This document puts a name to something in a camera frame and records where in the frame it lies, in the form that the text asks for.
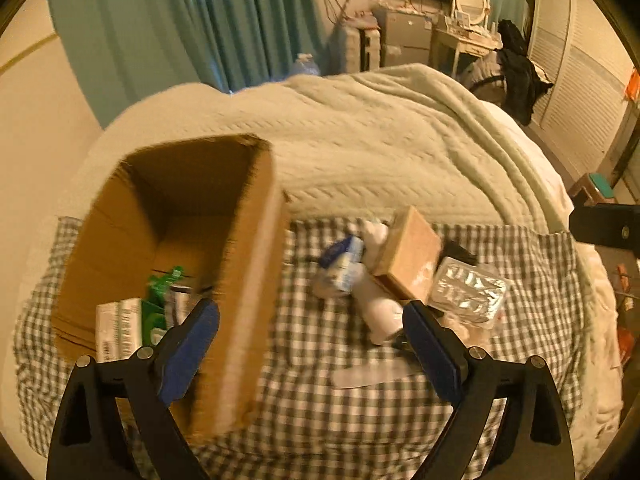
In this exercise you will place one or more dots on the grey checked cloth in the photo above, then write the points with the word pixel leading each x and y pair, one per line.
pixel 310 350

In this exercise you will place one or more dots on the black jacket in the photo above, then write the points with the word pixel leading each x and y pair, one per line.
pixel 520 75

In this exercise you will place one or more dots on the brown stool with teal seat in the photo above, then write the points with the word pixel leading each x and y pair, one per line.
pixel 597 187

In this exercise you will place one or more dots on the green packet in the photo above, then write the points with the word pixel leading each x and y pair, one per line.
pixel 155 320

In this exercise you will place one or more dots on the white plush toy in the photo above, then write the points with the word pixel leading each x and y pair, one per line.
pixel 375 240

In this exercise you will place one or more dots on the white medicine box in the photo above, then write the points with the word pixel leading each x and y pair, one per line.
pixel 120 325

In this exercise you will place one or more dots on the silver blister pack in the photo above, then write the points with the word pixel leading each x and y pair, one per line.
pixel 467 290

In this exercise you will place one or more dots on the pale green knit blanket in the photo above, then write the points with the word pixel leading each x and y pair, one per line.
pixel 375 150

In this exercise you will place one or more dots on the clear plastic wrapper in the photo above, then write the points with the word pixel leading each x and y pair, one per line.
pixel 470 330

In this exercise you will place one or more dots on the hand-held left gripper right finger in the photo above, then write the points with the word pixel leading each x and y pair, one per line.
pixel 430 355

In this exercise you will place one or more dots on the grey small fridge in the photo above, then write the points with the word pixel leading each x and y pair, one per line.
pixel 405 35

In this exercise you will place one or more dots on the small brown cardboard box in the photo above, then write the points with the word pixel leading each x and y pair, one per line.
pixel 410 255

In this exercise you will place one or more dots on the white louvred closet doors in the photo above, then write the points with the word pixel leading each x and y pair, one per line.
pixel 575 75

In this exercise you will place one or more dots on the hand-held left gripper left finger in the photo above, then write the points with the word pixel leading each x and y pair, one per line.
pixel 192 345

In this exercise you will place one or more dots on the teal curtain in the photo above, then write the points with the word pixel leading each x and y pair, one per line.
pixel 175 25

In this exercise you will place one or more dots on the orange bag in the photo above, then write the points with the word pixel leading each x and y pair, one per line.
pixel 626 345

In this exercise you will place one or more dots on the white vanity table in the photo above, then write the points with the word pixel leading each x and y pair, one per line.
pixel 465 42

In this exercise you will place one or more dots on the white printed can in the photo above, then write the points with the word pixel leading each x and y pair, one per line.
pixel 180 305

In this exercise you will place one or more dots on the large clear water bottle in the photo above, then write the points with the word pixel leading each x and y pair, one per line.
pixel 306 66

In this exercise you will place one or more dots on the large cardboard box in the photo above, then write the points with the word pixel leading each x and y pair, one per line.
pixel 250 285

